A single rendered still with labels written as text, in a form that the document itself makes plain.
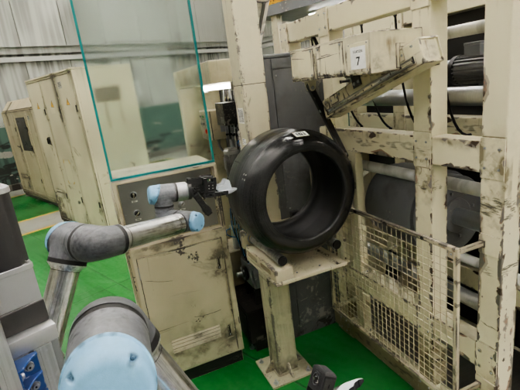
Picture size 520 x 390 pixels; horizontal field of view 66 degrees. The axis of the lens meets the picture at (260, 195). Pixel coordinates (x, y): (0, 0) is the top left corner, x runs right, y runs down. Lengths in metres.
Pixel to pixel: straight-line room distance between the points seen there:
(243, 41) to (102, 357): 1.65
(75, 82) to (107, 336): 4.46
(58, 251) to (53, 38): 9.97
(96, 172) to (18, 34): 6.41
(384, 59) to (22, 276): 1.31
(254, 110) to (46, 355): 1.43
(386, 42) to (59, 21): 10.16
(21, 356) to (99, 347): 0.37
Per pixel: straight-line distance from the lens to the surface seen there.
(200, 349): 2.58
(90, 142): 4.96
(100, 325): 0.62
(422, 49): 1.58
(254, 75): 2.01
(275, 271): 1.79
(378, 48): 1.59
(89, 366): 0.57
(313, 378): 0.79
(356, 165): 2.26
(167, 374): 0.78
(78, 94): 4.95
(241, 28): 2.01
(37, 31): 11.10
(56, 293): 1.40
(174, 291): 2.36
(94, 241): 1.29
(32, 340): 0.92
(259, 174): 1.63
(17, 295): 0.91
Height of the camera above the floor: 1.66
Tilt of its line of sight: 15 degrees down
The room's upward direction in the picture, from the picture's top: 7 degrees counter-clockwise
